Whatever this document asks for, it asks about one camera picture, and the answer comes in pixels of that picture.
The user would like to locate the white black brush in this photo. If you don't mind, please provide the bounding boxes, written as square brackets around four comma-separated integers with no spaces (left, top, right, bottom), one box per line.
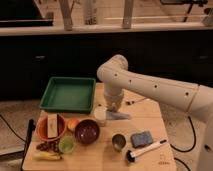
[126,139,167,163]

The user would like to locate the dark purple bowl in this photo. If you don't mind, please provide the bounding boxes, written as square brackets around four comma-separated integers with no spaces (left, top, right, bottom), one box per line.
[74,119,100,145]

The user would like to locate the orange bowl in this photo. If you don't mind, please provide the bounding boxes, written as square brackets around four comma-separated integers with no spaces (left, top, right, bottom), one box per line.
[36,114,66,141]

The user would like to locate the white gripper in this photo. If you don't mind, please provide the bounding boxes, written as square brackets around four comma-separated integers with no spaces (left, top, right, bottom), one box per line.
[104,93,124,112]

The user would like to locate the small metal cup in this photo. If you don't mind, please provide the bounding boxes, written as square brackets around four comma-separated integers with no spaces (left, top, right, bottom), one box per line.
[112,134,126,151]

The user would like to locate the orange peach fruit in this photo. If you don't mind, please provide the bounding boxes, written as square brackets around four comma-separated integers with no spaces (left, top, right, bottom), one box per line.
[67,118,79,132]

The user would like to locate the blue sponge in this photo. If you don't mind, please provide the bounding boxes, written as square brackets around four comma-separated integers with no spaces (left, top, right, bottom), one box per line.
[130,131,153,148]

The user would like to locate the black cable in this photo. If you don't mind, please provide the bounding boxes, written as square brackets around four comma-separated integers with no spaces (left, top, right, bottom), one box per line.
[170,115,198,171]

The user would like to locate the small green cup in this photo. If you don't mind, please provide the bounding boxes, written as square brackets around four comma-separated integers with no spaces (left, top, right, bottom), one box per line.
[58,135,75,154]

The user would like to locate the white paper cup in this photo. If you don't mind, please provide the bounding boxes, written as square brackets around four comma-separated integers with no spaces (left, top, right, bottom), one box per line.
[93,106,106,126]

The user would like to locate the grey blue towel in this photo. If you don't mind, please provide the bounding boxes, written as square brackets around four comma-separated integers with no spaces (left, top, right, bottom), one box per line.
[106,111,131,120]

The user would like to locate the wooden block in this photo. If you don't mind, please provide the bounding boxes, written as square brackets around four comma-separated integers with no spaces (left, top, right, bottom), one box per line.
[47,114,58,138]

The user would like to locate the brown grape bunch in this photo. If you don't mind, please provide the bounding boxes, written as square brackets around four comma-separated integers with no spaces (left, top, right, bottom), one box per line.
[36,142,59,153]

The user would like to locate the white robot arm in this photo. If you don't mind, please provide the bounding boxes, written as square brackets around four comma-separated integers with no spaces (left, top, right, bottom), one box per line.
[97,55,213,171]

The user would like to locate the green plastic tray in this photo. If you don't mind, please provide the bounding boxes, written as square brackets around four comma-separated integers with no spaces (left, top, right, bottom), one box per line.
[40,77,96,114]

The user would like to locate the yellow banana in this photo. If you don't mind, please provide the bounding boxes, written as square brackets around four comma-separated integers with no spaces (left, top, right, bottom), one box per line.
[34,152,62,161]

